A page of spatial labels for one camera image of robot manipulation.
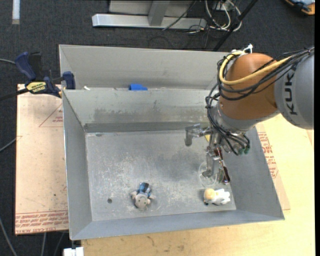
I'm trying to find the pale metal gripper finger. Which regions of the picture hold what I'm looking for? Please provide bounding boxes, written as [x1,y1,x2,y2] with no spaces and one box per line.
[201,151,221,179]
[184,123,209,147]

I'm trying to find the clear glass cup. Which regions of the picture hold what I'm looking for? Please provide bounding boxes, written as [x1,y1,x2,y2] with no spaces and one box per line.
[198,161,219,188]

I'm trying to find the white toy figure yellow head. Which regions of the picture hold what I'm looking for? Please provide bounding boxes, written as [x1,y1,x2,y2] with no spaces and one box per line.
[202,187,231,207]

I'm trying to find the grey metal bin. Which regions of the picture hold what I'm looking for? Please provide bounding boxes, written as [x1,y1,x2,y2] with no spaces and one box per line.
[58,44,286,241]

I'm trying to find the blue plastic thing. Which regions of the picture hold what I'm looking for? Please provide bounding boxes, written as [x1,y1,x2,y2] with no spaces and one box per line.
[127,83,149,92]

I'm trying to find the grey toy animal blue clothes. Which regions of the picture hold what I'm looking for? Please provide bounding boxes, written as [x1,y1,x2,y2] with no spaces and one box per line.
[129,181,157,211]

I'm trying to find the brown cardboard board red print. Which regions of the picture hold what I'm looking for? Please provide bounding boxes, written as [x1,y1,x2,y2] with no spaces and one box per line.
[14,83,292,236]

